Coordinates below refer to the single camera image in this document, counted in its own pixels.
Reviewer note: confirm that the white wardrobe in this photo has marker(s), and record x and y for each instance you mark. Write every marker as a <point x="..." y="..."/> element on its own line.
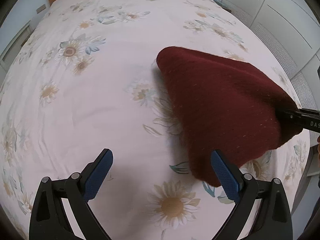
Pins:
<point x="288" y="28"/>

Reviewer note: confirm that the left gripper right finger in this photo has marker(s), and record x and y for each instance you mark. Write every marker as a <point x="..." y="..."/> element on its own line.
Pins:
<point x="273" y="219"/>

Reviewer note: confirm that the white radiator cover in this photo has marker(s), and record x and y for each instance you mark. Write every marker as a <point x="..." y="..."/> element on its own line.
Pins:
<point x="15" y="45"/>

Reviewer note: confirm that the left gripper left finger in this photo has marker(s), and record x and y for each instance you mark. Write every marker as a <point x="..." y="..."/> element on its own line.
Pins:
<point x="48" y="217"/>

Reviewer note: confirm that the wall socket plate left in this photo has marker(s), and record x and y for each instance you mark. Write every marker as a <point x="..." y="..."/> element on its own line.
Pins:
<point x="41" y="8"/>

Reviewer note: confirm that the dark red knit sweater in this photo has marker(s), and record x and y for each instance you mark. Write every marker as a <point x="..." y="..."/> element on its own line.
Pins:
<point x="224" y="104"/>

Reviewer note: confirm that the wooden nightstand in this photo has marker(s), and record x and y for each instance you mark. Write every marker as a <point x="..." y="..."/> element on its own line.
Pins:
<point x="223" y="5"/>

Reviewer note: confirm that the pink floral bed cover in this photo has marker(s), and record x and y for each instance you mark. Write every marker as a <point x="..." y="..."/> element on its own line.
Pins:
<point x="87" y="80"/>

